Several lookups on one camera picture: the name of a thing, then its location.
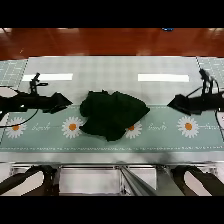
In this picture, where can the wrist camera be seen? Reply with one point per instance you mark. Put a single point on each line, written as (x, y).
(205, 78)
(33, 83)

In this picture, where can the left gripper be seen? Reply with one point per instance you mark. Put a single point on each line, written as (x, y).
(56, 101)

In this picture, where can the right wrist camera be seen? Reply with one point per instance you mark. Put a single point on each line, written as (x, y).
(205, 78)

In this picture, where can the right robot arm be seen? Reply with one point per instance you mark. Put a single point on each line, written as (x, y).
(213, 101)

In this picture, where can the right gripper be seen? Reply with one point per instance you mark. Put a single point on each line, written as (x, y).
(185, 104)

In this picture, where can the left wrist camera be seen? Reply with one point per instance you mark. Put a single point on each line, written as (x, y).
(33, 83)

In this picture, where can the dark green shirt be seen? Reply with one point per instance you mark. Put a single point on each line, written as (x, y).
(111, 113)

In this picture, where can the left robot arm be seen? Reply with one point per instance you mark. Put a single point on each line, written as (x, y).
(20, 101)

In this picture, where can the silver frame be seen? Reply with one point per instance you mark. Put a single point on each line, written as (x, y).
(140, 183)

